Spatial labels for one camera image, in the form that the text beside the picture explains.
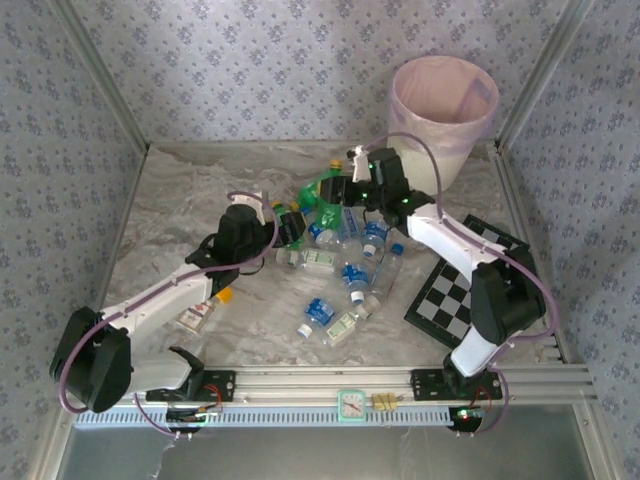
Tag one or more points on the blue-label bottle blue cap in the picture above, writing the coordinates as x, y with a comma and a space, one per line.
316, 231

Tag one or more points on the clear bottle blue print label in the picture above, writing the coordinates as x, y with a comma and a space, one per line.
350, 225

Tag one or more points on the blue-label bottle white cap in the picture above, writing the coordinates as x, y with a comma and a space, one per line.
376, 232
320, 310
355, 277

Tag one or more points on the clear bottle blue cap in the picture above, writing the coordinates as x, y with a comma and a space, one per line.
390, 272

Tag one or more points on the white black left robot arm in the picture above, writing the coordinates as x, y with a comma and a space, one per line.
160, 300

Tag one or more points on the white trash bin with liner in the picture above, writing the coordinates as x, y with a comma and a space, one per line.
440, 90

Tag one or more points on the red-label bottle yellow cap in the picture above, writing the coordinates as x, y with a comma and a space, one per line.
195, 317

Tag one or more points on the black grey chessboard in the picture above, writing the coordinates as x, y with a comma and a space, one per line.
445, 300

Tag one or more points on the small mint green clock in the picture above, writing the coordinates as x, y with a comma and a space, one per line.
351, 406

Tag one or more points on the left circuit board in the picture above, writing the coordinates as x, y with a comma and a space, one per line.
187, 416

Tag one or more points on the circuit board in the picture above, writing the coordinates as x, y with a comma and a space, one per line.
187, 416
467, 415

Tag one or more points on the grey metal panel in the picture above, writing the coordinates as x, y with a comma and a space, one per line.
320, 455

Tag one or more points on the right circuit board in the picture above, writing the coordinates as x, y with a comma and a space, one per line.
467, 415

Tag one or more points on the wide aluminium side rail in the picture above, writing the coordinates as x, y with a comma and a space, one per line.
506, 167

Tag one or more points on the narrow aluminium side rail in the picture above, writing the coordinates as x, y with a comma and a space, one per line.
120, 225

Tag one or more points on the aluminium table rail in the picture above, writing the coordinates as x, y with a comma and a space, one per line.
310, 380

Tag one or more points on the aluminium frame post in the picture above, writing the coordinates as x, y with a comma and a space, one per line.
103, 75
540, 75

